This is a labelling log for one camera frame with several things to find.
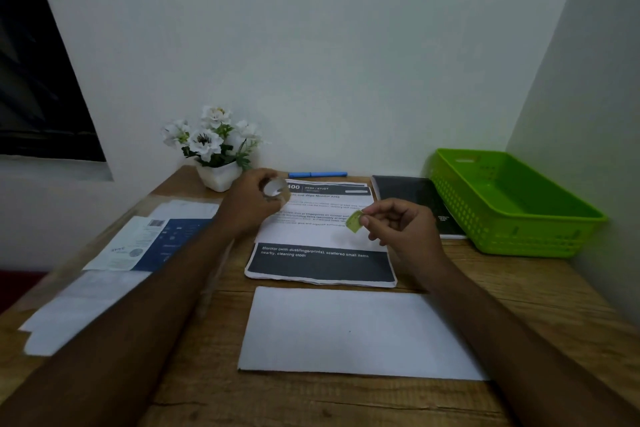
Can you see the person's left hand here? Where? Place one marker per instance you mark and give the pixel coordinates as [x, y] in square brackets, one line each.
[242, 206]

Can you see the person's right hand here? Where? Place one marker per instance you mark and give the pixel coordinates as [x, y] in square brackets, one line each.
[410, 236]

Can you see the stack of printed documents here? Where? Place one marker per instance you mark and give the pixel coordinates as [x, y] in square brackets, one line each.
[320, 266]

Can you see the white envelope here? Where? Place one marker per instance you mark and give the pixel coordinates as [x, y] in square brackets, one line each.
[350, 331]

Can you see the green plastic basket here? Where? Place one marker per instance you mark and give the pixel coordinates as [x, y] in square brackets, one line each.
[515, 191]

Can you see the pile of white envelopes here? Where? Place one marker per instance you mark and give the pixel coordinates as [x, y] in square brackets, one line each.
[60, 321]

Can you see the person's left forearm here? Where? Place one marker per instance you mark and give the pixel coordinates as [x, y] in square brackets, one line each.
[110, 341]

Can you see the person's right forearm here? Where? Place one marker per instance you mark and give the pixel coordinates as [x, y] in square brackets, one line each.
[525, 356]

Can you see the white potted artificial flowers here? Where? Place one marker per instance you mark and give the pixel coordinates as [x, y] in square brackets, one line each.
[217, 181]

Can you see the black notebook with red label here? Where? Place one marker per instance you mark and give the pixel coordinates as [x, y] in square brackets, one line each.
[405, 189]

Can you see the plain white paper sheet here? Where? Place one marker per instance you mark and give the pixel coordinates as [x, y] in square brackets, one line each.
[185, 209]

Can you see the blue pen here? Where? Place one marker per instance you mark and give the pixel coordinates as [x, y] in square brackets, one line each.
[317, 174]

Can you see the blue and white leaflet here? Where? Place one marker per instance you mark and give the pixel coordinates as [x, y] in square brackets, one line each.
[150, 246]

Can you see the clear plastic sheet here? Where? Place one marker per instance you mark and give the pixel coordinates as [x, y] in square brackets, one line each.
[50, 286]

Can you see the dark window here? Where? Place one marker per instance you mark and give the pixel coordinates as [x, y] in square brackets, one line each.
[40, 81]

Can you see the dark red carpet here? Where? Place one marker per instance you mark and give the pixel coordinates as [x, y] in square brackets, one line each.
[17, 289]

